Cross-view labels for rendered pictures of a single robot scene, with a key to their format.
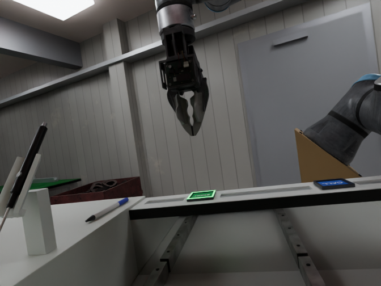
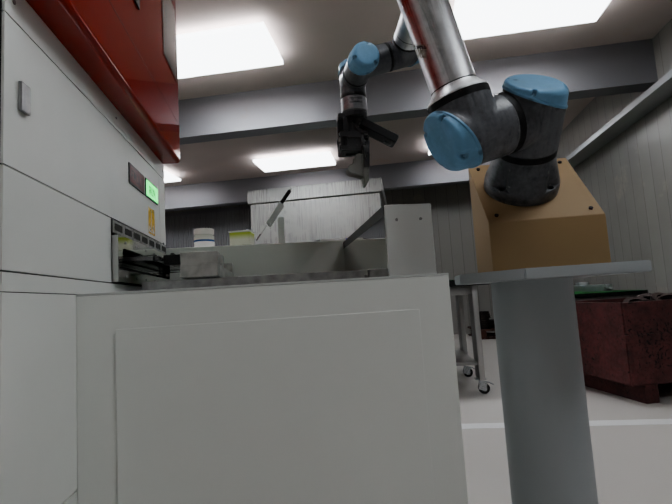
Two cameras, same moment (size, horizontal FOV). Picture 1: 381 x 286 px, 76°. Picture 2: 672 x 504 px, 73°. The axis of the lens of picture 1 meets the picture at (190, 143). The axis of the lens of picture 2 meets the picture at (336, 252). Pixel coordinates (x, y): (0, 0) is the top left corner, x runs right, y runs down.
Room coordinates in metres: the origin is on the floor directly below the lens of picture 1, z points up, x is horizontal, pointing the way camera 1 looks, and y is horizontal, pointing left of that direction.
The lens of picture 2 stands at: (0.02, -1.17, 0.79)
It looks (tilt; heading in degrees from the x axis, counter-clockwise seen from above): 6 degrees up; 71
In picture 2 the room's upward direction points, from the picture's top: 4 degrees counter-clockwise
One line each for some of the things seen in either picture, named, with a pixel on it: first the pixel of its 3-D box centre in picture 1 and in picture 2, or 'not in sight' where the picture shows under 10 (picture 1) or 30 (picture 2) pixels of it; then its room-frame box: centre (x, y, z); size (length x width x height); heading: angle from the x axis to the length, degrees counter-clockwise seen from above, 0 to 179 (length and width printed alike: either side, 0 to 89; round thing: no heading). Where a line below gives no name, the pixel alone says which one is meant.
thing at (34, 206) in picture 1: (24, 206); (275, 223); (0.31, 0.22, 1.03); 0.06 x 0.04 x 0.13; 168
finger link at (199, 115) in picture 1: (195, 112); (358, 169); (0.50, -0.02, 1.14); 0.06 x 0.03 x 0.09; 168
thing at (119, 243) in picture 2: not in sight; (146, 266); (-0.05, 0.03, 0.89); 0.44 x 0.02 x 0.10; 78
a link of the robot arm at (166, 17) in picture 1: (177, 25); (354, 107); (0.51, -0.01, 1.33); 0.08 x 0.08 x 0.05
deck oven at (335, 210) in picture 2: not in sight; (327, 274); (1.95, 4.79, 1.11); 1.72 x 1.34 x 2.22; 152
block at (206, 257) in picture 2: not in sight; (200, 258); (0.07, -0.12, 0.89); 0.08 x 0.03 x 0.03; 168
